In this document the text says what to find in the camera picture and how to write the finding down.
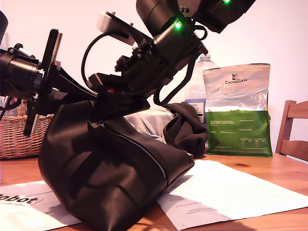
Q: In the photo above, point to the black leather zip bag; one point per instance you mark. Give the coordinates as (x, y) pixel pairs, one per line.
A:
(96, 168)

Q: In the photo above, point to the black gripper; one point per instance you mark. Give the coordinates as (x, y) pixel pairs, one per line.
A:
(21, 71)
(142, 67)

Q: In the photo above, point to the large clear water bottle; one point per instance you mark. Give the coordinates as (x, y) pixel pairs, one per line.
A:
(195, 81)

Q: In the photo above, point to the wicker basket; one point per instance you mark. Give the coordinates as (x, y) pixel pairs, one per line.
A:
(19, 139)

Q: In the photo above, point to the green silver pet food bag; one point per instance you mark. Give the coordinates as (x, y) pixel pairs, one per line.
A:
(238, 134)

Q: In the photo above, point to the wooden chair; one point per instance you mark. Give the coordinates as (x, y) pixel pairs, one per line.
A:
(286, 125)

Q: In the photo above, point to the arm wrist camera box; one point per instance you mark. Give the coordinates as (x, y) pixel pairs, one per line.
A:
(103, 21)
(25, 52)

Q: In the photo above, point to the white printed paper sheet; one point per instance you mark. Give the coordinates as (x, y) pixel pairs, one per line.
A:
(228, 192)

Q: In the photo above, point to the white LeRobot text sticker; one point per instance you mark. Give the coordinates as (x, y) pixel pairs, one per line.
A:
(21, 199)

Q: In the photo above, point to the dark brown grey-lined hoodie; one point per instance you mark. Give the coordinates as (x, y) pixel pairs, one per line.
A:
(187, 130)

